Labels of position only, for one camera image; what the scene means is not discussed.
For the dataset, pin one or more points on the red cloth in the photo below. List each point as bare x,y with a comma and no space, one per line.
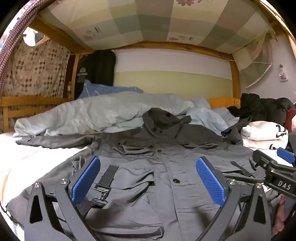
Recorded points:
291,120

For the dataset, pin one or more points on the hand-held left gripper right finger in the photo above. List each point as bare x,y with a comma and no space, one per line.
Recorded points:
210,180

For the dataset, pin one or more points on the light blue duvet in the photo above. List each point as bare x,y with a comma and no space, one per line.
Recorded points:
92,111

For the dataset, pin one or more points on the red checked shirt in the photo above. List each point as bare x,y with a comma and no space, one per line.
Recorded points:
13,37

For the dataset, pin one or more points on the white sweatshirt with black print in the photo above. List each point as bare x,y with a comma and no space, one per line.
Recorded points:
259,134

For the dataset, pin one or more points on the person's right hand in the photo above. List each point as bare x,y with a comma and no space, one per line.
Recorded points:
280,214

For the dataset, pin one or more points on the black hanging garment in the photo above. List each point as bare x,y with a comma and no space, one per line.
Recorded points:
99,67

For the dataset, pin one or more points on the black jacket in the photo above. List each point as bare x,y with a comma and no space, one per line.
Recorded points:
261,106

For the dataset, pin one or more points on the grey jacket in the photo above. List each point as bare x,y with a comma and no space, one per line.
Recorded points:
148,185

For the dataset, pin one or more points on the wooden bunk bed frame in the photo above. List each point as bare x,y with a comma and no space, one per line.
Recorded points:
46,100

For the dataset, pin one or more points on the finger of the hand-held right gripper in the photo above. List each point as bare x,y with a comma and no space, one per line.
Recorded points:
262,158
286,154

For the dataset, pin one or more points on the white clothes hanger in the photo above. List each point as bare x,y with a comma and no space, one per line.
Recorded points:
263,78

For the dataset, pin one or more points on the white wall hook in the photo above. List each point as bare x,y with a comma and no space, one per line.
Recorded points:
282,74

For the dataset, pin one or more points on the brown patterned curtain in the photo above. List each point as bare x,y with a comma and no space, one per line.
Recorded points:
34,69

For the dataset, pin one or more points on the blue pillow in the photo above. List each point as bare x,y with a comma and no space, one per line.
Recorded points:
99,90

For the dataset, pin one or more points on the orange pillow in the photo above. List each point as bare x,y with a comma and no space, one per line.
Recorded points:
224,102

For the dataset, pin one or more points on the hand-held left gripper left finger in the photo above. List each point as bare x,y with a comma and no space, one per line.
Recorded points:
85,180

